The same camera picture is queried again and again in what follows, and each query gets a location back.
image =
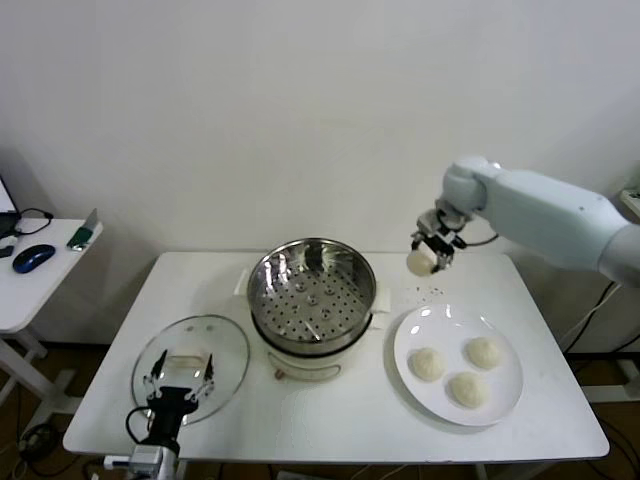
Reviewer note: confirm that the white side desk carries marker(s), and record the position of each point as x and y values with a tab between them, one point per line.
35	300

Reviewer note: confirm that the white round plate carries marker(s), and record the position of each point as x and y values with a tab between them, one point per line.
415	395

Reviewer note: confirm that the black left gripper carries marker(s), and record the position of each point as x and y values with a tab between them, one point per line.
170	405

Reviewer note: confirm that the black laptop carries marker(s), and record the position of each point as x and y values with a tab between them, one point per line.
6	222

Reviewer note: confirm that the white shelf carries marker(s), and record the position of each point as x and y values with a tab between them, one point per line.
631	200

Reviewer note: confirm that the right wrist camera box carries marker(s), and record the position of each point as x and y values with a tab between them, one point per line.
429	220

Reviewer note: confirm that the white stand base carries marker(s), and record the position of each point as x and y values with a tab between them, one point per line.
615	392

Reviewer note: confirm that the green white card box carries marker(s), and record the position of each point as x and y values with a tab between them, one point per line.
82	235

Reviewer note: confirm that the blue computer mouse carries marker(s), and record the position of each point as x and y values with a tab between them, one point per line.
34	257

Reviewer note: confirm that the pale right robot arm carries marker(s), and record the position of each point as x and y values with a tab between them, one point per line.
540	215

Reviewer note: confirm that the white floor power strip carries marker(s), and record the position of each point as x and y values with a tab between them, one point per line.
31	441

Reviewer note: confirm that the round glass pot lid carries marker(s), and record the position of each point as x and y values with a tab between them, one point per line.
225	350

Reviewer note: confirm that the white steamed baozi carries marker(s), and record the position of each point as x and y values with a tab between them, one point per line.
467	389
427	364
484	352
419	263

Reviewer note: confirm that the small black adapter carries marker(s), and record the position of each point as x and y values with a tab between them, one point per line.
6	251

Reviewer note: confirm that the stainless steel steamer basket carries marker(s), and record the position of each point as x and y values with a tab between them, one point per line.
280	280

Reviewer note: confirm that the steel steamer pot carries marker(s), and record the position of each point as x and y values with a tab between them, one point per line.
305	372

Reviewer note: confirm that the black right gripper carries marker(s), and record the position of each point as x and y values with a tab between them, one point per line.
442	239

